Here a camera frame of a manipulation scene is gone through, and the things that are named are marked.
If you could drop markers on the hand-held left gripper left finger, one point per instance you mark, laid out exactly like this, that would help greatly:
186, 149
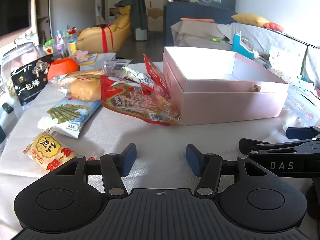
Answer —
128, 158

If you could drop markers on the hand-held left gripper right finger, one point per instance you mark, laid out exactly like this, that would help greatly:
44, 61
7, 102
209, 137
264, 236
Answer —
193, 160

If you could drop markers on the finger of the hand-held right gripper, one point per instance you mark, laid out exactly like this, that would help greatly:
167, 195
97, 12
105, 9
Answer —
298, 133
247, 144

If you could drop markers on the pink cardboard box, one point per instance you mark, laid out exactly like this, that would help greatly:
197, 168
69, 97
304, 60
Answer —
225, 105

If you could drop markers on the large red snack bag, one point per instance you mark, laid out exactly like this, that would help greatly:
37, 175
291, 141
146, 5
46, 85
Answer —
125, 100

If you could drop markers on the green striped snack packet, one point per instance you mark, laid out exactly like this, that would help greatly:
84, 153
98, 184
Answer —
67, 115

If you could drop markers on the small bread packet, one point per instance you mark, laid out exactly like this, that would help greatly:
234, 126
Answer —
85, 91

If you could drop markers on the yellow round-print snack packet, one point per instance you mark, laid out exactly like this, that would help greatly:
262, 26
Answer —
47, 150

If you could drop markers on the small red snack packet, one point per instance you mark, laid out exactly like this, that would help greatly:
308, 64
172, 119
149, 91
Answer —
156, 76

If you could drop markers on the cartoon printed mat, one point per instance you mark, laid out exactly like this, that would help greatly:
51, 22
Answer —
302, 105

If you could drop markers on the white tablecloth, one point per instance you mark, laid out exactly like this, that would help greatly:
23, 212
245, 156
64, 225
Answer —
155, 140

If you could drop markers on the teal paper box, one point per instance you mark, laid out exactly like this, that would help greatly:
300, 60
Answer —
306, 82

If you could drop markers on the small brown box charm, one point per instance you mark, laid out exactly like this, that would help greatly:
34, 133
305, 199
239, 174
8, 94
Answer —
254, 88

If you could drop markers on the cartoon printed paper box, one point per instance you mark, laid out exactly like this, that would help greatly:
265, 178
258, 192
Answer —
285, 60

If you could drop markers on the teal white toy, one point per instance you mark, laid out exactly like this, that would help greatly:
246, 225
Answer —
237, 45

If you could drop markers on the white side table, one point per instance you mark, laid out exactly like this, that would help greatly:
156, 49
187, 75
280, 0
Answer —
105, 58

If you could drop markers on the yellow notebook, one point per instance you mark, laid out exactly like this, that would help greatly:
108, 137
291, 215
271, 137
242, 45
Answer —
93, 58

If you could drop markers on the orange pillow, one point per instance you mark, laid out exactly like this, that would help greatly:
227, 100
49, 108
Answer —
273, 26

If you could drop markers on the small green toy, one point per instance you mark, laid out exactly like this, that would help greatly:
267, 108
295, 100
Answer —
215, 39

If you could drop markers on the pink plush toy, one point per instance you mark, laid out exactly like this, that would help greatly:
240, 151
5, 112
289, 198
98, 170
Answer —
80, 56

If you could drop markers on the orange pumpkin bucket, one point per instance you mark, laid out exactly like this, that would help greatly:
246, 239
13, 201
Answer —
62, 66

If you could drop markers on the grey covered sofa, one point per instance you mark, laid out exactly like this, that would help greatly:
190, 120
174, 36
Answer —
200, 32

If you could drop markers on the yellow sofa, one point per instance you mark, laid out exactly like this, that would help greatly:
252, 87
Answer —
100, 40

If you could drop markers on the yellow cup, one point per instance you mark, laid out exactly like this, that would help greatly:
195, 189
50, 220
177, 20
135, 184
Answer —
72, 48

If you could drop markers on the red ribbon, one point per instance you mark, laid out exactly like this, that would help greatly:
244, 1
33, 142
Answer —
105, 37

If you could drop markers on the yellow pillow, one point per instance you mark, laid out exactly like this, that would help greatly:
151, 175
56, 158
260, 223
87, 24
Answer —
250, 18

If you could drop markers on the white floor appliance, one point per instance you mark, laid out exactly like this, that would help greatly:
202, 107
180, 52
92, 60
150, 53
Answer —
142, 35

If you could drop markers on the black snack bag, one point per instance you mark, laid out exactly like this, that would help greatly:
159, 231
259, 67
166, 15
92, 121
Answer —
30, 80

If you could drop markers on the long orange toy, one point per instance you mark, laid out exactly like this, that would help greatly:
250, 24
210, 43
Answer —
197, 20

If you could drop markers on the clear colourful bottle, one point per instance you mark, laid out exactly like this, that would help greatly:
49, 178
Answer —
59, 42

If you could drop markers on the red-topped toy bottle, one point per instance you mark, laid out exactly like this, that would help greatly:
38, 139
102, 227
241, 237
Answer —
71, 33

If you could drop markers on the beige chair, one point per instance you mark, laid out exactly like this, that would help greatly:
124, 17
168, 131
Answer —
155, 22

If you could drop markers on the blue cabinet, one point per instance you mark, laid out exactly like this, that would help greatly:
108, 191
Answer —
195, 11

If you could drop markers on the dark hanging coat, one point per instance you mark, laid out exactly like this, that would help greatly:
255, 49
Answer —
137, 10

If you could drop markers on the glass jar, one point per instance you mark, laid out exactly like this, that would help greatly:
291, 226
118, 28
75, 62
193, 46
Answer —
15, 57

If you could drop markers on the wooden shelf unit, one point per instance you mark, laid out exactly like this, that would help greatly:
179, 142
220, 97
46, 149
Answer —
42, 5

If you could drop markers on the black television screen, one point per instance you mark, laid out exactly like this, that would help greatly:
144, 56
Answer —
12, 5

